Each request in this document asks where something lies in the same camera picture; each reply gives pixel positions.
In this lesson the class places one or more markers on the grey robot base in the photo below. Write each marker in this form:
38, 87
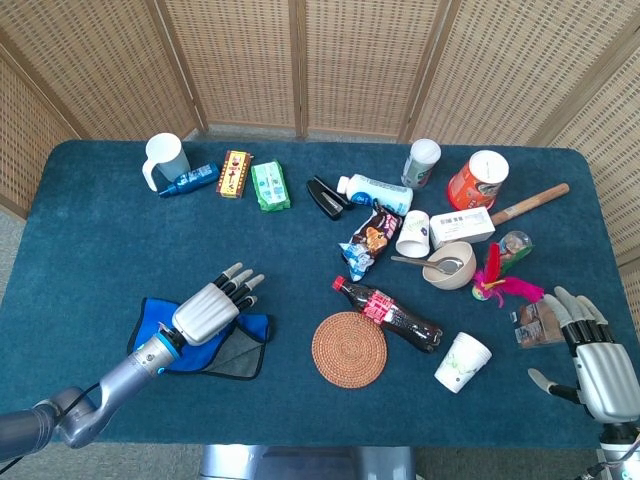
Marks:
300, 465

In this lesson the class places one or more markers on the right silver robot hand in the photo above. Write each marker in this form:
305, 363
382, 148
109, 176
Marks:
602, 380

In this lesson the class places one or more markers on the grey and blue cloth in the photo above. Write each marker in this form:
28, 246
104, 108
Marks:
240, 355

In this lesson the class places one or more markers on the paper cup with green print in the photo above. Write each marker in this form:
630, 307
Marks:
460, 365

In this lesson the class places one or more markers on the pink feather shuttlecock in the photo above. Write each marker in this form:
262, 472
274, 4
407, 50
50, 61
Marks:
515, 287

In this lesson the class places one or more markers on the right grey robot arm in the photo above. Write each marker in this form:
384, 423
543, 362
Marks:
620, 445

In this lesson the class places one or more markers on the red and yellow carton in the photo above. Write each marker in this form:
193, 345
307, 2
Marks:
233, 174

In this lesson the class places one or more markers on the round woven rattan coaster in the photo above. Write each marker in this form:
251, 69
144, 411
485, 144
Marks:
350, 350

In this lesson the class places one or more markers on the black stapler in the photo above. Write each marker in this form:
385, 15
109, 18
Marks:
325, 200

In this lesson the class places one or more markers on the tall white lidded drink cup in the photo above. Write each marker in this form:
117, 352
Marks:
420, 165

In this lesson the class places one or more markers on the clear box of brown pastries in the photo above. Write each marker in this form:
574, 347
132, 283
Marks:
535, 325

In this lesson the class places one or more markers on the wooden rolling pin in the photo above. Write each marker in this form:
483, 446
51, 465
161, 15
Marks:
530, 204

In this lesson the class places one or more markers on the orange instant noodle cup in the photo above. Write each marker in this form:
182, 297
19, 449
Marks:
475, 185

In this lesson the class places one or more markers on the woven bamboo folding screen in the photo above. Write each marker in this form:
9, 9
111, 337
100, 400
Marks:
250, 60

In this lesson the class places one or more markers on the dark blue spray bottle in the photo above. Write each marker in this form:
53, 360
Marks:
192, 179

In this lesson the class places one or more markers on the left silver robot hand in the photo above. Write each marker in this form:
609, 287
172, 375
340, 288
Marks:
205, 317

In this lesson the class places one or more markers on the white bottle with blue label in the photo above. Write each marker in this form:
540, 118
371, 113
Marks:
380, 192

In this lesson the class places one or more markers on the plain white paper cup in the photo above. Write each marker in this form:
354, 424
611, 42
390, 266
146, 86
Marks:
414, 235

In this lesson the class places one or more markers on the white cardboard box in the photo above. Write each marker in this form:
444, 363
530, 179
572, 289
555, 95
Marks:
462, 227

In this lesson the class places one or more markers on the dark blue tablecloth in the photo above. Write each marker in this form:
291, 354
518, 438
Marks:
150, 240

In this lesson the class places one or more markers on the brown and blue snack bag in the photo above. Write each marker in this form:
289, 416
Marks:
372, 240

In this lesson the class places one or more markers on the small clear snack jar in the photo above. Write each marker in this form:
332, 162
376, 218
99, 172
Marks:
515, 245

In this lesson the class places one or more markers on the cola bottle with red label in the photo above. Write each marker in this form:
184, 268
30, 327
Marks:
395, 315

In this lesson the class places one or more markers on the beige bowl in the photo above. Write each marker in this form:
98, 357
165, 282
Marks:
450, 280

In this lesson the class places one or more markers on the green wet wipes pack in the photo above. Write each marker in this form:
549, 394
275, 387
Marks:
271, 186

